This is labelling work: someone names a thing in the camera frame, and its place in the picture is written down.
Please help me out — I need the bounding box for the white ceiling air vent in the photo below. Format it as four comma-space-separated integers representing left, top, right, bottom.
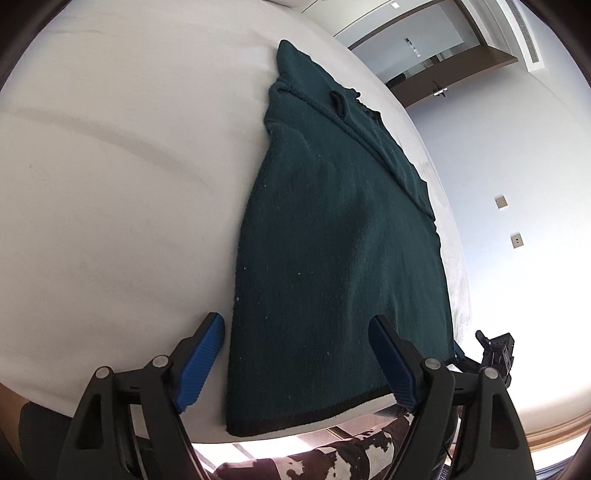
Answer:
505, 0, 542, 65

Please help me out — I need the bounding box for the person's cow print pants leg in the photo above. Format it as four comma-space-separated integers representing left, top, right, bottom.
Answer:
215, 412, 413, 480

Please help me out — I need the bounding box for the wooden door frame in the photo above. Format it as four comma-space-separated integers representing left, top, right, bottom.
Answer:
347, 0, 519, 110

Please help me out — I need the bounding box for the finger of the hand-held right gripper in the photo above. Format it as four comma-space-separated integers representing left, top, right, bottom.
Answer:
445, 340, 485, 376

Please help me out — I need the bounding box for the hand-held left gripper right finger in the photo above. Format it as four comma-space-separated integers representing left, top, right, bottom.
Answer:
368, 315, 536, 480

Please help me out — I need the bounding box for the white bed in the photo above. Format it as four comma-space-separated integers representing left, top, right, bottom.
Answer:
0, 0, 472, 445

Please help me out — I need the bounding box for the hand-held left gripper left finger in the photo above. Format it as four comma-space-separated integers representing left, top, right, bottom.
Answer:
55, 312, 226, 480

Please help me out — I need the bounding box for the black chair seat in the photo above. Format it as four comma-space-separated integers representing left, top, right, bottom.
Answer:
17, 401, 72, 480

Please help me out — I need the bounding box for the dark green knit sweater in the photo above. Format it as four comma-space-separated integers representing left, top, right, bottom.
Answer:
225, 39, 455, 438

